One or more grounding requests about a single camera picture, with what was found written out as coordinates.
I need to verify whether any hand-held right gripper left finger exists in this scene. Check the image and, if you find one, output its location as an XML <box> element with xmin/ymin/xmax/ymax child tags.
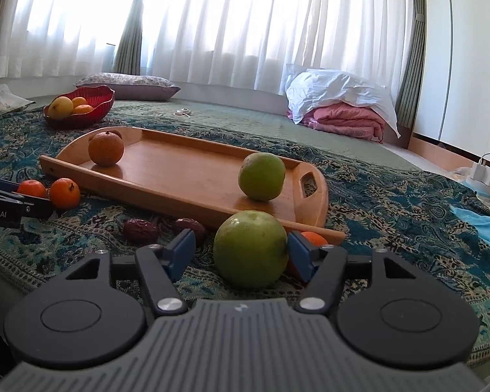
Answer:
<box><xmin>65</xmin><ymin>229</ymin><xmax>197</xmax><ymax>318</ymax></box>

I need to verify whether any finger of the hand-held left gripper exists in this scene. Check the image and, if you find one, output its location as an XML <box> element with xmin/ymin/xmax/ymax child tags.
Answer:
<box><xmin>11</xmin><ymin>198</ymin><xmax>53</xmax><ymax>223</ymax></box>
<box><xmin>0</xmin><ymin>173</ymin><xmax>26</xmax><ymax>205</ymax></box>

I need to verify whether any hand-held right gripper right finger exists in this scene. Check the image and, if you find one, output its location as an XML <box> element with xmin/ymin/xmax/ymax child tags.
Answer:
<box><xmin>287</xmin><ymin>231</ymin><xmax>424</xmax><ymax>315</ymax></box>

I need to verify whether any small mandarin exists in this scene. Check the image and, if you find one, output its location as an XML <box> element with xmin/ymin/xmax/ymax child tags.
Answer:
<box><xmin>285</xmin><ymin>231</ymin><xmax>330</xmax><ymax>282</ymax></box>
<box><xmin>50</xmin><ymin>178</ymin><xmax>81</xmax><ymax>210</ymax></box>
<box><xmin>17</xmin><ymin>180</ymin><xmax>48</xmax><ymax>200</ymax></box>

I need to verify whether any red date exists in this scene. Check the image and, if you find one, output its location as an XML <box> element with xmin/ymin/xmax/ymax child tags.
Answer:
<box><xmin>174</xmin><ymin>218</ymin><xmax>207</xmax><ymax>246</ymax></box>
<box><xmin>123</xmin><ymin>219</ymin><xmax>161</xmax><ymax>243</ymax></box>

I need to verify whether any green apple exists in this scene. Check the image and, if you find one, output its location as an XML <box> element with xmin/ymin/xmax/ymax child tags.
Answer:
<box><xmin>213</xmin><ymin>210</ymin><xmax>290</xmax><ymax>290</ymax></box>
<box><xmin>238</xmin><ymin>152</ymin><xmax>287</xmax><ymax>202</ymax></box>

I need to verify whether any wooden tray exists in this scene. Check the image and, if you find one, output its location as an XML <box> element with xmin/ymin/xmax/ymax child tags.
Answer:
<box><xmin>40</xmin><ymin>126</ymin><xmax>347</xmax><ymax>245</ymax></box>

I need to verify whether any crumpled plastic bag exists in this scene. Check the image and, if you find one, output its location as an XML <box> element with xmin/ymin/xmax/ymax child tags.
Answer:
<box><xmin>0</xmin><ymin>84</ymin><xmax>37</xmax><ymax>125</ymax></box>

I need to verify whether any large brownish orange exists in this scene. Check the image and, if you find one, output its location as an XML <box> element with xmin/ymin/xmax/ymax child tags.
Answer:
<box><xmin>88</xmin><ymin>131</ymin><xmax>125</xmax><ymax>167</ymax></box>

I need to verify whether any yellow mango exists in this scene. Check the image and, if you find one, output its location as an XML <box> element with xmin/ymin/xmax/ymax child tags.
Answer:
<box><xmin>48</xmin><ymin>96</ymin><xmax>74</xmax><ymax>120</ymax></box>

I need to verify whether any red glass bowl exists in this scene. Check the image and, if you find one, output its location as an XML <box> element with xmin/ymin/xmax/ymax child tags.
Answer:
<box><xmin>43</xmin><ymin>85</ymin><xmax>115</xmax><ymax>130</ymax></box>

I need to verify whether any teal patterned blanket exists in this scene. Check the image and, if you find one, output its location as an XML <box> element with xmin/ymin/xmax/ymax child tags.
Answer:
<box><xmin>0</xmin><ymin>106</ymin><xmax>490</xmax><ymax>366</ymax></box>

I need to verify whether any green bedspread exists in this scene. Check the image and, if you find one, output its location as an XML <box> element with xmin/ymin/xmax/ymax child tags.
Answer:
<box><xmin>24</xmin><ymin>97</ymin><xmax>425</xmax><ymax>172</ymax></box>

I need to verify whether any pink folded blanket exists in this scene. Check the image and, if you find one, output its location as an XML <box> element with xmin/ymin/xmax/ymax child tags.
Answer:
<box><xmin>286</xmin><ymin>103</ymin><xmax>386</xmax><ymax>144</ymax></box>

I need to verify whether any floral pillow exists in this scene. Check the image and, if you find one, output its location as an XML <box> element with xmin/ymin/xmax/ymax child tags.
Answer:
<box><xmin>76</xmin><ymin>73</ymin><xmax>181</xmax><ymax>101</ymax></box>

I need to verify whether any white pillow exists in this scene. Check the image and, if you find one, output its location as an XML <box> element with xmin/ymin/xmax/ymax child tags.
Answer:
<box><xmin>285</xmin><ymin>64</ymin><xmax>401</xmax><ymax>139</ymax></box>

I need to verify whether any white sheer curtain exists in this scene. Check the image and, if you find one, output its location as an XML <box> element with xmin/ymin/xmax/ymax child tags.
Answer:
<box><xmin>141</xmin><ymin>0</ymin><xmax>417</xmax><ymax>95</ymax></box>
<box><xmin>8</xmin><ymin>0</ymin><xmax>136</xmax><ymax>79</ymax></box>

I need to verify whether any light blue cloth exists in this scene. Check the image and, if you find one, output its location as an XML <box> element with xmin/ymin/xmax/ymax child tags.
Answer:
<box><xmin>449</xmin><ymin>206</ymin><xmax>490</xmax><ymax>254</ymax></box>

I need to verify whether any white wardrobe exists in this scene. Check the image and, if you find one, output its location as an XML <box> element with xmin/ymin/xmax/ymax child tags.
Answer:
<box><xmin>412</xmin><ymin>0</ymin><xmax>490</xmax><ymax>165</ymax></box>

